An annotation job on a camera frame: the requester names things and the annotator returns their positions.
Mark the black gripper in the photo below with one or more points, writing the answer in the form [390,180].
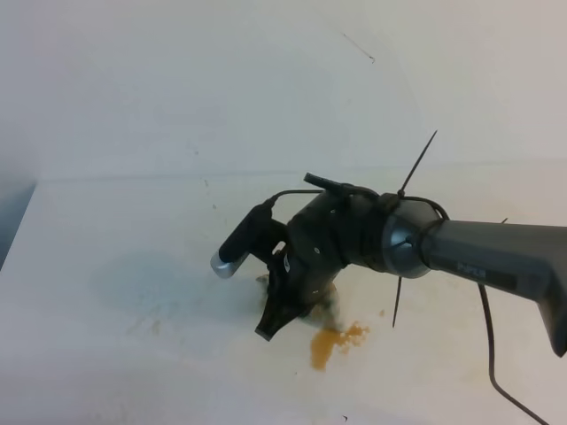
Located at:
[304,265]

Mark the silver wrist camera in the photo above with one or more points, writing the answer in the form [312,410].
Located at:
[256,234]

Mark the stained rag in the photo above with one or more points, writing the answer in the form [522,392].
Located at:
[325,309]

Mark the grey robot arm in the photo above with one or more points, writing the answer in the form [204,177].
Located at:
[408,238]

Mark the brown coffee puddle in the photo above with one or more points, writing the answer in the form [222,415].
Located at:
[327,341]

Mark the black zip tie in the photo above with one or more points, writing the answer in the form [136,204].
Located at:
[401,194]

